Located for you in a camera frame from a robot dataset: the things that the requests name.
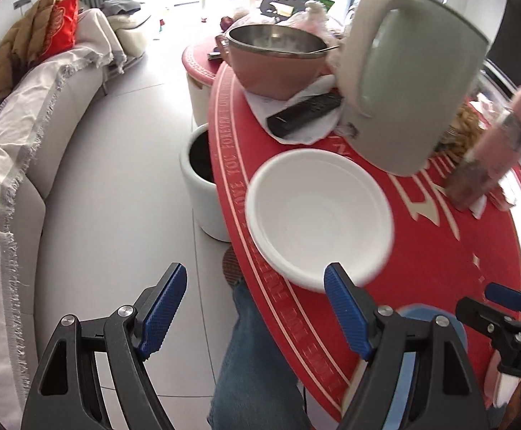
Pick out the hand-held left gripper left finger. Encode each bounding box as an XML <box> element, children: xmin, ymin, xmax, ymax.
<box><xmin>20</xmin><ymin>262</ymin><xmax>188</xmax><ymax>430</ymax></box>

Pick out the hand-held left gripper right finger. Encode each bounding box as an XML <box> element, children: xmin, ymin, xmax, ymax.
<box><xmin>324</xmin><ymin>263</ymin><xmax>489</xmax><ymax>430</ymax></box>

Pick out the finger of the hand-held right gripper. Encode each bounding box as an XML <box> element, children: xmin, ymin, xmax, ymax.
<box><xmin>484</xmin><ymin>282</ymin><xmax>521</xmax><ymax>319</ymax></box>
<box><xmin>456</xmin><ymin>296</ymin><xmax>521</xmax><ymax>342</ymax></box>

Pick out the blue square plate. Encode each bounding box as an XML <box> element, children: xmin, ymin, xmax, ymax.
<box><xmin>390</xmin><ymin>304</ymin><xmax>469</xmax><ymax>430</ymax></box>

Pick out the large white bowl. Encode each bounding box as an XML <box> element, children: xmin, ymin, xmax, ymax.
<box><xmin>245</xmin><ymin>149</ymin><xmax>396</xmax><ymax>292</ymax></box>

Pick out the round red table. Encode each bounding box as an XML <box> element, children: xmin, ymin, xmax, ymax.
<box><xmin>207</xmin><ymin>60</ymin><xmax>521</xmax><ymax>422</ymax></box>

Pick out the red slipper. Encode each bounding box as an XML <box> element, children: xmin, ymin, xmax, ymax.
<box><xmin>221</xmin><ymin>246</ymin><xmax>245</xmax><ymax>287</ymax></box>

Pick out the person's leg in jeans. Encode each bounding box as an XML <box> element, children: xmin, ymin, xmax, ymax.
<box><xmin>207</xmin><ymin>278</ymin><xmax>312</xmax><ymax>430</ymax></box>

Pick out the white round bin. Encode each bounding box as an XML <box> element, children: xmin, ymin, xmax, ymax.
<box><xmin>180</xmin><ymin>123</ymin><xmax>232</xmax><ymax>243</ymax></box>

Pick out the pink water bottle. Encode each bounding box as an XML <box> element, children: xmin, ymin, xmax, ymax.
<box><xmin>444</xmin><ymin>85</ymin><xmax>521</xmax><ymax>211</ymax></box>

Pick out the clear bag of snacks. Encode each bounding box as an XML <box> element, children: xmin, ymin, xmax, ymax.
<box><xmin>440</xmin><ymin>99</ymin><xmax>512</xmax><ymax>153</ymax></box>

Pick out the white sofa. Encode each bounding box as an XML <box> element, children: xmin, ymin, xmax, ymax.
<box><xmin>0</xmin><ymin>9</ymin><xmax>151</xmax><ymax>417</ymax></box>

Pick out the white fringed blanket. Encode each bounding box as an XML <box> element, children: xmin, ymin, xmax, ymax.
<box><xmin>0</xmin><ymin>6</ymin><xmax>127</xmax><ymax>413</ymax></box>

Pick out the black remote control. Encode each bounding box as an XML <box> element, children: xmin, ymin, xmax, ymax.
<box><xmin>266</xmin><ymin>93</ymin><xmax>344</xmax><ymax>139</ymax></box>

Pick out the pale green electric kettle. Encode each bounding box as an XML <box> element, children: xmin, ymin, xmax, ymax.
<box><xmin>332</xmin><ymin>0</ymin><xmax>489</xmax><ymax>177</ymax></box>

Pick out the white paper sheet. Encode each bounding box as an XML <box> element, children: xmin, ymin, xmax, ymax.
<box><xmin>247</xmin><ymin>74</ymin><xmax>346</xmax><ymax>144</ymax></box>

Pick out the pink metal bowl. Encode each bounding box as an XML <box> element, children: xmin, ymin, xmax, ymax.
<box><xmin>215</xmin><ymin>24</ymin><xmax>339</xmax><ymax>99</ymax></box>

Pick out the red topped round stool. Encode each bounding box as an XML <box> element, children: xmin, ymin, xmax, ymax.
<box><xmin>182</xmin><ymin>38</ymin><xmax>229</xmax><ymax>124</ymax></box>

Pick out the pink plastic bag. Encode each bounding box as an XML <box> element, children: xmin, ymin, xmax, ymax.
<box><xmin>283</xmin><ymin>2</ymin><xmax>346</xmax><ymax>37</ymax></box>

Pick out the brown blanket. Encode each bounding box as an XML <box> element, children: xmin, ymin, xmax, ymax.
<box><xmin>0</xmin><ymin>0</ymin><xmax>59</xmax><ymax>104</ymax></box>

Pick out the red cushion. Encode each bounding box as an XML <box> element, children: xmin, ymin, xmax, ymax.
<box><xmin>34</xmin><ymin>0</ymin><xmax>84</xmax><ymax>66</ymax></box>

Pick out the grey folded cloth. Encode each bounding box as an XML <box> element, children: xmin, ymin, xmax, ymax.
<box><xmin>101</xmin><ymin>0</ymin><xmax>140</xmax><ymax>15</ymax></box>

